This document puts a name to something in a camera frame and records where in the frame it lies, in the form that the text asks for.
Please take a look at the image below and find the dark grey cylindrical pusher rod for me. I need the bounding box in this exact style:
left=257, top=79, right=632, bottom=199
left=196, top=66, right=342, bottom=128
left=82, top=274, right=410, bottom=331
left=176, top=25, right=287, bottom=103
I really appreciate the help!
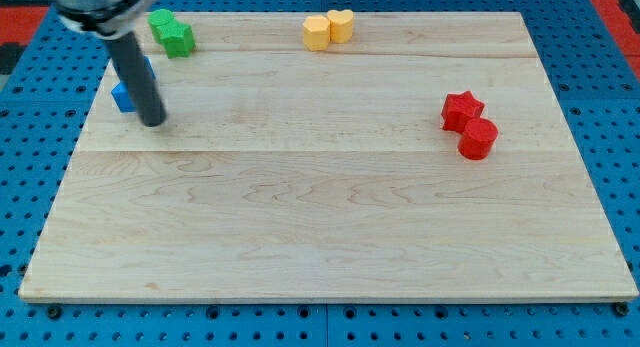
left=104, top=32, right=167, bottom=127

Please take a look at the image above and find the green star block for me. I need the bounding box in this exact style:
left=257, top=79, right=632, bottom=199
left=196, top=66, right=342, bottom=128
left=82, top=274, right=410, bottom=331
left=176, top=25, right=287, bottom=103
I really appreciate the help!
left=158, top=20, right=195, bottom=59

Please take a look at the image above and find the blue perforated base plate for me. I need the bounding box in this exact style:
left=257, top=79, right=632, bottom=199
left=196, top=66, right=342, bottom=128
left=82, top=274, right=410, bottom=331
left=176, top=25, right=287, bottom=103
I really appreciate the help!
left=1, top=0, right=639, bottom=346

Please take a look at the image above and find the yellow heart block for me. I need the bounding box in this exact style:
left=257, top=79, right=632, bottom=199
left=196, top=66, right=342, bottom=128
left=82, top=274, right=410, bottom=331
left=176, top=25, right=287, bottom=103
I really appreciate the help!
left=327, top=9, right=355, bottom=44

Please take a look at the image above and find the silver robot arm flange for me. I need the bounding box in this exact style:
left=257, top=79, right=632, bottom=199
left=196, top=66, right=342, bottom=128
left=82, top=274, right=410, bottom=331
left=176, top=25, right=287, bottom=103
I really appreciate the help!
left=52, top=0, right=158, bottom=40

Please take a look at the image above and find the red star block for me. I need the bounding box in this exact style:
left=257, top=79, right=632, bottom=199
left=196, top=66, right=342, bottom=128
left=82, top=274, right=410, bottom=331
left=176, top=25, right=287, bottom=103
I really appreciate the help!
left=441, top=91, right=485, bottom=133

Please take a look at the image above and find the light wooden board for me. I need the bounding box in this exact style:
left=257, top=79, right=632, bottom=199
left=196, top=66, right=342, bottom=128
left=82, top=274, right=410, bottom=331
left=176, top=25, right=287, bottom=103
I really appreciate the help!
left=19, top=12, right=638, bottom=304

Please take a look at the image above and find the yellow hexagon block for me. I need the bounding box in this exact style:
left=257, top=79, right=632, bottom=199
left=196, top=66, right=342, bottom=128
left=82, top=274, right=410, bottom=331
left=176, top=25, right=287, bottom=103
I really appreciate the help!
left=302, top=15, right=331, bottom=51

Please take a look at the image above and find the green cylinder block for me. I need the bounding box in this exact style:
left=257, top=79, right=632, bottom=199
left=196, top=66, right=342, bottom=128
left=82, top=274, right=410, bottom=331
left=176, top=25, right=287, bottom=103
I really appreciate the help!
left=147, top=9, right=175, bottom=43

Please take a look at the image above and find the red cylinder block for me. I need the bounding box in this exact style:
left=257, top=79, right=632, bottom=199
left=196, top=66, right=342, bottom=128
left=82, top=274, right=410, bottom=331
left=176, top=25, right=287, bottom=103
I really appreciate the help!
left=457, top=118, right=499, bottom=160

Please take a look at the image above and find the blue cube block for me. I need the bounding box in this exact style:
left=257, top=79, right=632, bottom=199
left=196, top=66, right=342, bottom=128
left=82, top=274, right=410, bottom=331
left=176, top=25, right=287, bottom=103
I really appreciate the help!
left=111, top=55, right=156, bottom=113

